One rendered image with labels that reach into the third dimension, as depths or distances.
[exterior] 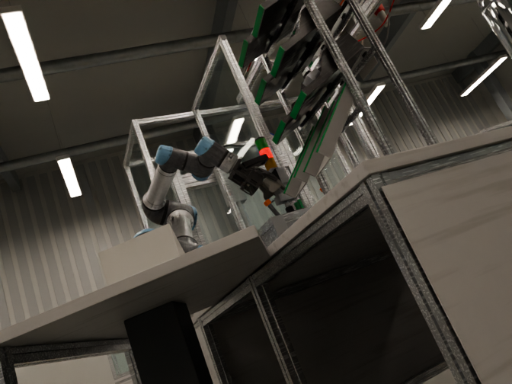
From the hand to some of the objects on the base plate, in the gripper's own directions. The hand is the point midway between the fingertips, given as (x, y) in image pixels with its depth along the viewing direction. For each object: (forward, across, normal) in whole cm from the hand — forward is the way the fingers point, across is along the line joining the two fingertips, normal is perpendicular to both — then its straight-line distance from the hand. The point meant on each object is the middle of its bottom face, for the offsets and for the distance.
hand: (282, 190), depth 171 cm
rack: (+26, +36, -6) cm, 45 cm away
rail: (+8, -28, -27) cm, 39 cm away
